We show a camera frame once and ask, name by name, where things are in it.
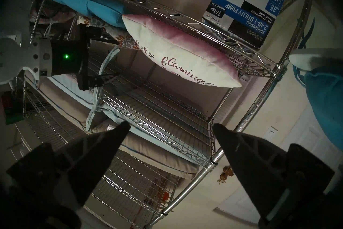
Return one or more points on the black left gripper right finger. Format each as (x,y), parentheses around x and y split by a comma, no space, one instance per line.
(252,172)

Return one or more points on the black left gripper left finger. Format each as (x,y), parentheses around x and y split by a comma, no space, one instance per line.
(88,166)

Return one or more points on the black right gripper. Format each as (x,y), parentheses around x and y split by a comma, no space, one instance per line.
(69,56)

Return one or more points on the floral print throw pillow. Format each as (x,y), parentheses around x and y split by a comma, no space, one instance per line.
(126,40)

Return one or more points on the white pink script pillow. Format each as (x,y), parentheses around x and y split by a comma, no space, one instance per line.
(182,54)

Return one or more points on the teal seat cushion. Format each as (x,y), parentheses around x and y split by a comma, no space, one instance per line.
(324,97)
(88,5)

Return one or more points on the light blue patio cushion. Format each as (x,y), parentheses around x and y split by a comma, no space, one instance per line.
(115,110)

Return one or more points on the white panel door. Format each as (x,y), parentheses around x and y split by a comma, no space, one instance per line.
(302,145)

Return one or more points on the red green small box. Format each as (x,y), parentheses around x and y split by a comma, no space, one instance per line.
(12,107)

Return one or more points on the white rolling side table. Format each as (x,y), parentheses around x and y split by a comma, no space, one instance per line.
(310,55)

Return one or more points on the utility pump cardboard box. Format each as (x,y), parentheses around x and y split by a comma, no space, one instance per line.
(249,3)

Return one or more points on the brown anchor wall ornament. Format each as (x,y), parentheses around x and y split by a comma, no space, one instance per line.
(226,173)

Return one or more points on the white wall light switch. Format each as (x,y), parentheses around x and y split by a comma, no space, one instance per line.
(272,132)

